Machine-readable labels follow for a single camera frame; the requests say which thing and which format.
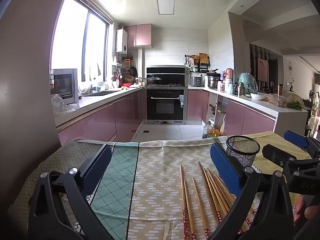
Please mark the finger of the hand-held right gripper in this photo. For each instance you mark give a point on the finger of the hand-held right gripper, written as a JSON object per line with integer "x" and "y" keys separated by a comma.
{"x": 275, "y": 153}
{"x": 296, "y": 138}

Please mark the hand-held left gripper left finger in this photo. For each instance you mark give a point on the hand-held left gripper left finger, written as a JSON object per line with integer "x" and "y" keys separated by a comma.
{"x": 97, "y": 166}

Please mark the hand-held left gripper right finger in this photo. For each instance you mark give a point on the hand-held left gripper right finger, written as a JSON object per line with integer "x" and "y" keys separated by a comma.
{"x": 225, "y": 170}

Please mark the black mesh utensil holder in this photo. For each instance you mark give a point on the black mesh utensil holder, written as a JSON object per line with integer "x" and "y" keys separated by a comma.
{"x": 240, "y": 156}

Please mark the bunch of wooden chopsticks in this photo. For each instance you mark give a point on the bunch of wooden chopsticks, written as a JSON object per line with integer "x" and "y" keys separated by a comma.
{"x": 220, "y": 202}

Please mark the person's right hand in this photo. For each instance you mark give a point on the person's right hand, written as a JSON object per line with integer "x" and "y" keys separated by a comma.
{"x": 306, "y": 208}

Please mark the green leafy vegetables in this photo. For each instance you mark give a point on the green leafy vegetables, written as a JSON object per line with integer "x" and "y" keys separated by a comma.
{"x": 295, "y": 105}

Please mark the pink kitchen base cabinets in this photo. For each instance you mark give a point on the pink kitchen base cabinets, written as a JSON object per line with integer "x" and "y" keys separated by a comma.
{"x": 87, "y": 125}
{"x": 252, "y": 121}

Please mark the yellow cooking oil bottle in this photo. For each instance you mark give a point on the yellow cooking oil bottle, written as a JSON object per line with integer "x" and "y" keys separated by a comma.
{"x": 215, "y": 131}

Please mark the clear plastic food container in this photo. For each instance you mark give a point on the clear plastic food container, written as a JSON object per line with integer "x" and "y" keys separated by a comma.
{"x": 277, "y": 100}

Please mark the clear plastic bottle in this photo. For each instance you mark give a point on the clear plastic bottle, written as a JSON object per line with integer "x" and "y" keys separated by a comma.
{"x": 206, "y": 130}

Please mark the white kitchen countertop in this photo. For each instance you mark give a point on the white kitchen countertop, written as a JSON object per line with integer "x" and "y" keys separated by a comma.
{"x": 260, "y": 103}

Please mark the copper tumbler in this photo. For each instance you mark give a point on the copper tumbler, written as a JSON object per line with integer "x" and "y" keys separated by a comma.
{"x": 279, "y": 88}

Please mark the white bowl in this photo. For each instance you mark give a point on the white bowl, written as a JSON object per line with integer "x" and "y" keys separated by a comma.
{"x": 258, "y": 96}

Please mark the patchwork patterned tablecloth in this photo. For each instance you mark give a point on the patchwork patterned tablecloth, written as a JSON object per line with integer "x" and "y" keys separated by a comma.
{"x": 155, "y": 180}

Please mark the steel thermos bottle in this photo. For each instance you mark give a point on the steel thermos bottle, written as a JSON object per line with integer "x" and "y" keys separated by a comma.
{"x": 240, "y": 90}

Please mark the green appliance under plastic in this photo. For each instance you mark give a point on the green appliance under plastic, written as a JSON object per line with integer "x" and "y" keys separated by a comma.
{"x": 248, "y": 83}

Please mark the clear plastic bag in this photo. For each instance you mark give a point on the clear plastic bag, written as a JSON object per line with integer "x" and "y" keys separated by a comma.
{"x": 60, "y": 103}

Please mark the pale canister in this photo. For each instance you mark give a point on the pale canister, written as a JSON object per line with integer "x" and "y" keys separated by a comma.
{"x": 228, "y": 85}

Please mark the red basin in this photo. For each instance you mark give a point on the red basin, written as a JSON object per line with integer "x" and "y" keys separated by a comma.
{"x": 127, "y": 85}

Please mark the silver microwave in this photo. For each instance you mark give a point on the silver microwave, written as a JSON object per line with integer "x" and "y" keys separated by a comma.
{"x": 63, "y": 86}

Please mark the built-in black oven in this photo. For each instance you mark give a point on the built-in black oven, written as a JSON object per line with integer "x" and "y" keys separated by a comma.
{"x": 165, "y": 105}

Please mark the stainless steel pot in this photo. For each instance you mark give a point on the stainless steel pot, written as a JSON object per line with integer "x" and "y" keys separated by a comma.
{"x": 213, "y": 82}

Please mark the pink kettle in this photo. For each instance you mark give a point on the pink kettle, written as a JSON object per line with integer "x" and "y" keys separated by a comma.
{"x": 228, "y": 73}

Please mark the silver rice cooker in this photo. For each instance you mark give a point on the silver rice cooker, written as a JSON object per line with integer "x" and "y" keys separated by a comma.
{"x": 197, "y": 81}

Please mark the wicker basket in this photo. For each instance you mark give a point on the wicker basket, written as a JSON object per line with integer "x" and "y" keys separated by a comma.
{"x": 129, "y": 78}

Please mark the sink faucet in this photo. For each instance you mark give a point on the sink faucet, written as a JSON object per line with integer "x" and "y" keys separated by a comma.
{"x": 95, "y": 70}

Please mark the hanging black pan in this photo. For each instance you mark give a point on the hanging black pan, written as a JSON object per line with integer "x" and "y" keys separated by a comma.
{"x": 133, "y": 71}

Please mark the black lidded wok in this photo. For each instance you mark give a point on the black lidded wok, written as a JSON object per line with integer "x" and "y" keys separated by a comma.
{"x": 154, "y": 80}

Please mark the grey refrigerator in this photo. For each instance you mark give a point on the grey refrigerator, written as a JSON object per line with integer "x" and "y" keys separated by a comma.
{"x": 25, "y": 80}

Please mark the wooden cutting board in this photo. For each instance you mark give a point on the wooden cutting board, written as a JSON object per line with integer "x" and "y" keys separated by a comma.
{"x": 203, "y": 58}

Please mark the black range hood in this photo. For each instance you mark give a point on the black range hood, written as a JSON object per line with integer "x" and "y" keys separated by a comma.
{"x": 165, "y": 72}

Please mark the kitchen window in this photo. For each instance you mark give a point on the kitchen window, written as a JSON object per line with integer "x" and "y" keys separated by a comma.
{"x": 72, "y": 42}

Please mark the white water heater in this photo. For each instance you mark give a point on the white water heater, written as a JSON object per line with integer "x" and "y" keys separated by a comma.
{"x": 122, "y": 41}

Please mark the ceiling light panel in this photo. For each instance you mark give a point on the ceiling light panel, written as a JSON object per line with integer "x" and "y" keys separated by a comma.
{"x": 165, "y": 6}

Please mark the framed wall picture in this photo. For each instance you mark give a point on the framed wall picture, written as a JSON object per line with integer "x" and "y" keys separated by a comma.
{"x": 263, "y": 69}

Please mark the pink wall cabinet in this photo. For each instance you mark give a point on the pink wall cabinet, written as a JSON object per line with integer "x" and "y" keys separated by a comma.
{"x": 138, "y": 36}

